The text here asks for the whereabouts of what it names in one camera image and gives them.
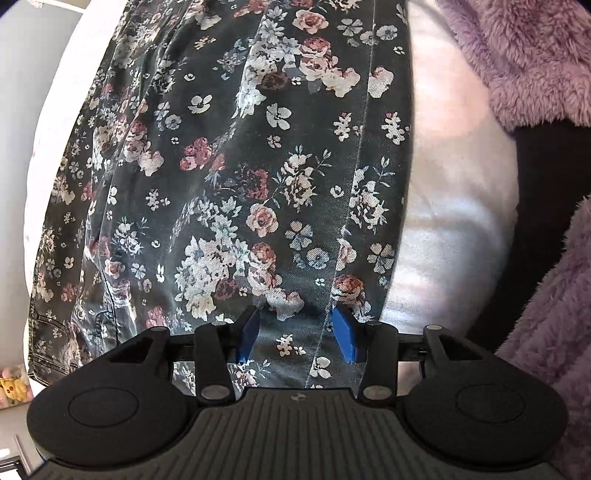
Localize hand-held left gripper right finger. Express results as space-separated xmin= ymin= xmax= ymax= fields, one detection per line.
xmin=332 ymin=306 xmax=486 ymax=408

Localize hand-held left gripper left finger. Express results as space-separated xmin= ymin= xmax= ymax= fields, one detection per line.
xmin=108 ymin=307 xmax=260 ymax=408

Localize dark floral pants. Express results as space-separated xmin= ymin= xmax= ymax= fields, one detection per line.
xmin=28 ymin=0 xmax=413 ymax=402

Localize bed with pink dotted sheet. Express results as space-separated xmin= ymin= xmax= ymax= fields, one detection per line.
xmin=21 ymin=0 xmax=520 ymax=370

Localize black clothing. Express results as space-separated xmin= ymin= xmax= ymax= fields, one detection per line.
xmin=466 ymin=117 xmax=591 ymax=352

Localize purple fuzzy robe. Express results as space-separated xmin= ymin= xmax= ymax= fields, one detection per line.
xmin=434 ymin=0 xmax=591 ymax=464

